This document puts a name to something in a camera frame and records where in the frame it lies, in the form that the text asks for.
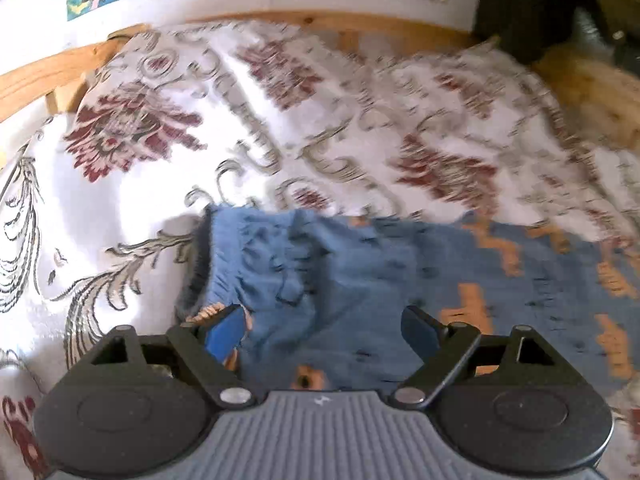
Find blue pants with orange trucks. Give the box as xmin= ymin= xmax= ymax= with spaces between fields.
xmin=176 ymin=208 xmax=639 ymax=394

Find white floral bedspread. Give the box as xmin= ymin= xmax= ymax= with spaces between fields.
xmin=1 ymin=21 xmax=639 ymax=479

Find wooden bed frame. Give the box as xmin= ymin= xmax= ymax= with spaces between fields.
xmin=1 ymin=10 xmax=639 ymax=153

